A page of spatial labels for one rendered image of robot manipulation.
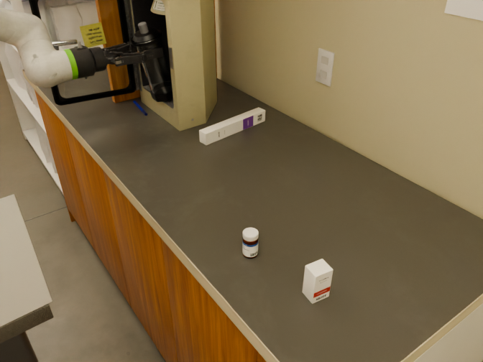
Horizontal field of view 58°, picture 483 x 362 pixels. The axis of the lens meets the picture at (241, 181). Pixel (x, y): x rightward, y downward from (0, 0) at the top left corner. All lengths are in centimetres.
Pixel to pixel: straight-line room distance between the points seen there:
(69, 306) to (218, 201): 128
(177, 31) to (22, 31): 45
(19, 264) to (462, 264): 94
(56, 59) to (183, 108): 43
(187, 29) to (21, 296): 92
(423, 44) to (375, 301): 68
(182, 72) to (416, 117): 75
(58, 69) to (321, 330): 104
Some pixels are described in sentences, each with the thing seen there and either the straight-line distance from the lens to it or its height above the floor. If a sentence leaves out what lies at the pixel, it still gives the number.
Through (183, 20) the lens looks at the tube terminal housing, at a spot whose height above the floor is 131.
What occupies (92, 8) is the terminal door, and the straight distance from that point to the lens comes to 169.
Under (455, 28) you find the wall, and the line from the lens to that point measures 124.
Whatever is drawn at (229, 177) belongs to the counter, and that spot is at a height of 94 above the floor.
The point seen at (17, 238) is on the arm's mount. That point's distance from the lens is 90.
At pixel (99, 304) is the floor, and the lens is 228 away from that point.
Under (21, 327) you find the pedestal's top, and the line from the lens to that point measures 103.
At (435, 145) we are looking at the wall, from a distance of 134.
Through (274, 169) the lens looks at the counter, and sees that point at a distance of 134.
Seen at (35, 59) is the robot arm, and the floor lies 125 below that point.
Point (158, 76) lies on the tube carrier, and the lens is 157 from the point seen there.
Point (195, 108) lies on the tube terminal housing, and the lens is 157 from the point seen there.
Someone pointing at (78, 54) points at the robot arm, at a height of 124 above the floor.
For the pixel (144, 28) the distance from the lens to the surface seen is 154.
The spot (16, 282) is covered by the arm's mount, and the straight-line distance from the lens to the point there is 96.
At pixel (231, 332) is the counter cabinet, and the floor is 79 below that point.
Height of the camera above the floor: 165
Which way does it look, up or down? 34 degrees down
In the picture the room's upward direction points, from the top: straight up
